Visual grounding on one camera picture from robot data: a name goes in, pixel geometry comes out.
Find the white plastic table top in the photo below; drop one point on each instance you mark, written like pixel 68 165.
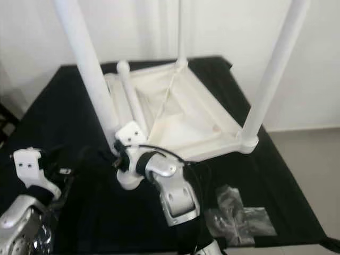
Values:
pixel 191 117

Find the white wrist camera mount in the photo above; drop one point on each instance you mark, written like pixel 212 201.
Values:
pixel 132 134
pixel 29 166

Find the black wooden stool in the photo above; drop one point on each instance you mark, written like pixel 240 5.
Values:
pixel 6 125

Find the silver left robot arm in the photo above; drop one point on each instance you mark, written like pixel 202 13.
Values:
pixel 21 228

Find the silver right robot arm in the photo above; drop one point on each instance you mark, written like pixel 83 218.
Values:
pixel 172 196

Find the large clear tape patch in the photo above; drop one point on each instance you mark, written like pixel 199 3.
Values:
pixel 239 218

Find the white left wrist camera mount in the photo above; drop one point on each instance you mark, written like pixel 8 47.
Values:
pixel 29 166

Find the black tablecloth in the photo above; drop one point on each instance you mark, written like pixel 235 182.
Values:
pixel 64 122

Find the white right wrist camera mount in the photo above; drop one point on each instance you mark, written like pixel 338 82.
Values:
pixel 132 134

